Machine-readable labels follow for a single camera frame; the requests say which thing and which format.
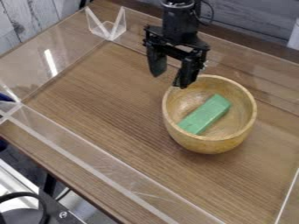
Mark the green rectangular block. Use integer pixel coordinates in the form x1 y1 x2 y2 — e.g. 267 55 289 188
178 94 231 135

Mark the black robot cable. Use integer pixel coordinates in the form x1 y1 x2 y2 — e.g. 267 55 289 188
193 0 217 25

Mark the black cable bottom left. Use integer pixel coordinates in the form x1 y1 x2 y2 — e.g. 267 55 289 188
0 192 51 224

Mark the blue object at left edge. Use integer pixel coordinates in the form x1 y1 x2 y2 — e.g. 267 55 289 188
0 93 15 102

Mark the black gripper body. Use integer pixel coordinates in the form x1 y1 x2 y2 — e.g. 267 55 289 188
144 0 211 61

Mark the light wooden bowl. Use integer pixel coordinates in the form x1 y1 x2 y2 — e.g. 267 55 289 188
162 74 258 154

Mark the clear acrylic tray enclosure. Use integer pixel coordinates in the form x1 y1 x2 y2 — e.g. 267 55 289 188
0 2 299 224

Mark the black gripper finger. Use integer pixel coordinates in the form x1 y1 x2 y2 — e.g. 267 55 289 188
172 51 207 89
147 45 167 77

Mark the black metal bracket with screw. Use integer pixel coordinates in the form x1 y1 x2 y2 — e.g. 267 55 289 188
39 191 87 224

